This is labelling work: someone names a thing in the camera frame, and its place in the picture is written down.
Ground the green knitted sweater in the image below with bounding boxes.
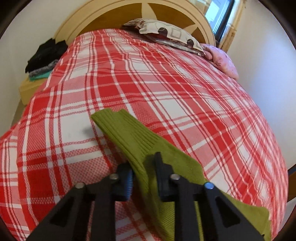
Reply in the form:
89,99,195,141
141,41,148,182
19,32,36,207
90,108,272,241

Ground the black folded clothes pile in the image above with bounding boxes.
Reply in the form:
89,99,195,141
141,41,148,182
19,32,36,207
25,38,68,81

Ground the red white plaid bedspread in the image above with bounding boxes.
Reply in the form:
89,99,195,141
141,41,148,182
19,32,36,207
1,29,288,240

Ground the pink pillow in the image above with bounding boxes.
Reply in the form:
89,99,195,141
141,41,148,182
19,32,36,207
201,44,239,80

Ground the grey patterned pillow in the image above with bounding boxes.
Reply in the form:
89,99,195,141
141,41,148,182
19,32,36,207
122,18,205,56

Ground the cream bedside table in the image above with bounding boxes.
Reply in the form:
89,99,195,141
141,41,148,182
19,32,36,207
19,77,47,105

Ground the beige patterned curtain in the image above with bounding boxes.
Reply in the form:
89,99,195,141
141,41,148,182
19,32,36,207
219,0,246,53

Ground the cream wooden headboard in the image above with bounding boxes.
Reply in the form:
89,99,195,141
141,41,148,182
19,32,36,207
54,0,216,46

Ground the window with dark frame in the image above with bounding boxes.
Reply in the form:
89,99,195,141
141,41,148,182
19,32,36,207
205,0,235,44

